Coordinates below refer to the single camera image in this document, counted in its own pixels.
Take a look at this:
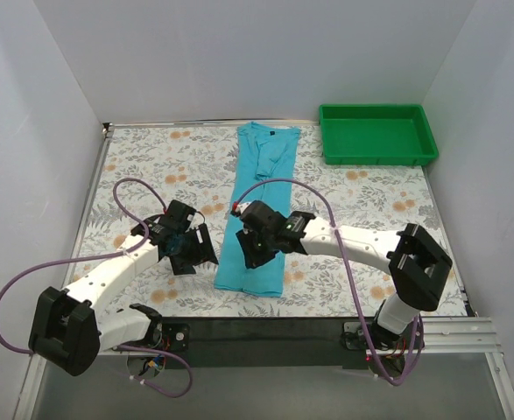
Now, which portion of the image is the turquoise t shirt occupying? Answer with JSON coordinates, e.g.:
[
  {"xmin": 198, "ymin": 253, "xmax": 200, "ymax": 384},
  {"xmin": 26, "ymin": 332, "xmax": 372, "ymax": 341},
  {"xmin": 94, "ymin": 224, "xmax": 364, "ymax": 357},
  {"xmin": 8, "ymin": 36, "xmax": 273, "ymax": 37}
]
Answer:
[{"xmin": 215, "ymin": 122, "xmax": 300, "ymax": 298}]

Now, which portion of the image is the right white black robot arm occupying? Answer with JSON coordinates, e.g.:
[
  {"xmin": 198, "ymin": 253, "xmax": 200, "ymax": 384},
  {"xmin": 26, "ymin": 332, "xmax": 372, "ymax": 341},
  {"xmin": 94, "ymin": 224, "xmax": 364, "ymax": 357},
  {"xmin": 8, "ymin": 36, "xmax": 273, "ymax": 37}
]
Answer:
[{"xmin": 232, "ymin": 200, "xmax": 453, "ymax": 349}]

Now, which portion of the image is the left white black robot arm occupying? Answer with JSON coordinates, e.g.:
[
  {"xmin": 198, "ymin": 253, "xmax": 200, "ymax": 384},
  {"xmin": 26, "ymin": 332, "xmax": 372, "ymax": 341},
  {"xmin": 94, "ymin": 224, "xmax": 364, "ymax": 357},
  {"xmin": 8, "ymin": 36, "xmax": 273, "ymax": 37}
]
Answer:
[{"xmin": 28, "ymin": 200, "xmax": 218, "ymax": 376}]

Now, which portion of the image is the floral patterned table cloth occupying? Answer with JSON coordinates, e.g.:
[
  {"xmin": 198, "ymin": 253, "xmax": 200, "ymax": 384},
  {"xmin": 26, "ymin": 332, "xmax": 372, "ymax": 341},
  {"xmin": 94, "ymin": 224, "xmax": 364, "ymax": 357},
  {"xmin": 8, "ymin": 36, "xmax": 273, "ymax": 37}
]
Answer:
[{"xmin": 72, "ymin": 125, "xmax": 445, "ymax": 317}]

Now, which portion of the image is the green plastic tray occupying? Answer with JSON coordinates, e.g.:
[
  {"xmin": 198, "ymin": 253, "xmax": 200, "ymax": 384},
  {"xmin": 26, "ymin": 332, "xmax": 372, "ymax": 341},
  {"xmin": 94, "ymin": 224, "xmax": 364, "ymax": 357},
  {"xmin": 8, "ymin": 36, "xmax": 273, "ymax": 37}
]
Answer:
[{"xmin": 319, "ymin": 104, "xmax": 439, "ymax": 166}]

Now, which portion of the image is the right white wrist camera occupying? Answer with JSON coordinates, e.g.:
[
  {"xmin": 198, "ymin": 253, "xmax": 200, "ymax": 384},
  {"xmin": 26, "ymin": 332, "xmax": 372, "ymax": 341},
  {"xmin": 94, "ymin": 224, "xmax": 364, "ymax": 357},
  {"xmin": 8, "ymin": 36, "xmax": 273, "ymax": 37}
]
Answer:
[{"xmin": 230, "ymin": 201, "xmax": 254, "ymax": 223}]

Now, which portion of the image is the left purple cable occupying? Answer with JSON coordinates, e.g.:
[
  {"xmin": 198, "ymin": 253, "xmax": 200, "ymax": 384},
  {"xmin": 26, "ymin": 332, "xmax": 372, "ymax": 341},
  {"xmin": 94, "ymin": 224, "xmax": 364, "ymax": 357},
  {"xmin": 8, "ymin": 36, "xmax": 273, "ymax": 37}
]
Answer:
[{"xmin": 0, "ymin": 178, "xmax": 194, "ymax": 398}]

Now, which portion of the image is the purple cable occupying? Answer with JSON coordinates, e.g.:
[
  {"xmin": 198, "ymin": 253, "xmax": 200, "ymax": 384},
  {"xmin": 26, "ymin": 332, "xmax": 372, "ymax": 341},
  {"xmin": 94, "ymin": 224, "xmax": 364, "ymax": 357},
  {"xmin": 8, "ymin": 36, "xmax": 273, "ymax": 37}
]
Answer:
[
  {"xmin": 0, "ymin": 178, "xmax": 194, "ymax": 398},
  {"xmin": 229, "ymin": 178, "xmax": 426, "ymax": 387}
]

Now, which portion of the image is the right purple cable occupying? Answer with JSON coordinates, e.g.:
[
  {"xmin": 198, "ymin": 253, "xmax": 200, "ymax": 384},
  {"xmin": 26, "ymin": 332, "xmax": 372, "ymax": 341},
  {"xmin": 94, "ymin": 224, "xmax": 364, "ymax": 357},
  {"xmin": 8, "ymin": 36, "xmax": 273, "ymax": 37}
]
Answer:
[{"xmin": 229, "ymin": 178, "xmax": 426, "ymax": 387}]

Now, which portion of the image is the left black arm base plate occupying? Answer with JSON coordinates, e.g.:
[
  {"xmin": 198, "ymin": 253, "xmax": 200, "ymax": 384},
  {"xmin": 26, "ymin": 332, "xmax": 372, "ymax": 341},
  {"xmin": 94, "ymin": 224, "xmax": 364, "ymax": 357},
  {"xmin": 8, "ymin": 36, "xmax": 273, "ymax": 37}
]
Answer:
[{"xmin": 151, "ymin": 323, "xmax": 190, "ymax": 352}]

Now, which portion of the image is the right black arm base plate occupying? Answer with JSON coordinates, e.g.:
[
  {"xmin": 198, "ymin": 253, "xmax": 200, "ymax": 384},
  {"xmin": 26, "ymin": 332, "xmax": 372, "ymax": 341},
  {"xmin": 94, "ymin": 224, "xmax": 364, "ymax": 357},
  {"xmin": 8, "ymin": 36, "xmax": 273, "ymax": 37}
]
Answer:
[{"xmin": 341, "ymin": 322, "xmax": 425, "ymax": 351}]

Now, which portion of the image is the aluminium frame rail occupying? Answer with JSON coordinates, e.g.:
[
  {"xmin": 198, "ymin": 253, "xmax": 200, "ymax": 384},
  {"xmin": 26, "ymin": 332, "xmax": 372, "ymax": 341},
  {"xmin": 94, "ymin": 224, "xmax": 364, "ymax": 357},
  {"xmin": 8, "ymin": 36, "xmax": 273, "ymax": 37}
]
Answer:
[{"xmin": 16, "ymin": 317, "xmax": 514, "ymax": 419}]

